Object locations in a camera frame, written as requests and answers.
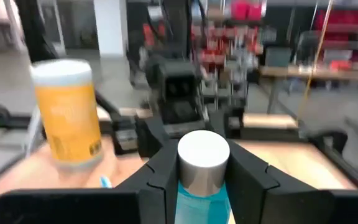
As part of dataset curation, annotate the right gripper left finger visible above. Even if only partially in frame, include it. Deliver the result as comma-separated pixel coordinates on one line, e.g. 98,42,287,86
0,138,180,224

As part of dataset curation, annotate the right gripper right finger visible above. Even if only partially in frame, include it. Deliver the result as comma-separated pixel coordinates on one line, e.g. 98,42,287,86
227,139,358,224

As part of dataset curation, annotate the blue toothbrush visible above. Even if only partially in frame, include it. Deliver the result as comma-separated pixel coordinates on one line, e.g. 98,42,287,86
99,175,113,189

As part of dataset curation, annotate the teal toothpaste tube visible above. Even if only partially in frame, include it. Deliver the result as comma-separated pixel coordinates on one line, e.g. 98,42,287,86
174,129,232,224

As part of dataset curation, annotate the clear plastic cup with lid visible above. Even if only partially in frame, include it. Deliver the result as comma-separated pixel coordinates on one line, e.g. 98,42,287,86
29,58,104,170

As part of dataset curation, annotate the wooden workbench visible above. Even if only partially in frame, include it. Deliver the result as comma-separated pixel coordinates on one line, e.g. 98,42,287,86
259,63,358,131

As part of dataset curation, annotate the parts rack with orange bins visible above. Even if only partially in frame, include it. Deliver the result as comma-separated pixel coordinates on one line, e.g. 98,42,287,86
191,18,264,103

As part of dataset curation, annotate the shelf with red bins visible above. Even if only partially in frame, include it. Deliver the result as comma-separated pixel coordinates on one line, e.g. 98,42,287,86
314,7,358,71

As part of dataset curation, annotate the red storage bin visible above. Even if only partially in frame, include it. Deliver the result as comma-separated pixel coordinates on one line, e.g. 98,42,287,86
231,0,248,20
247,1,263,20

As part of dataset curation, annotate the silver metal bracket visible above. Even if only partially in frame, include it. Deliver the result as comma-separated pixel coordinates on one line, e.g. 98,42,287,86
23,105,45,156

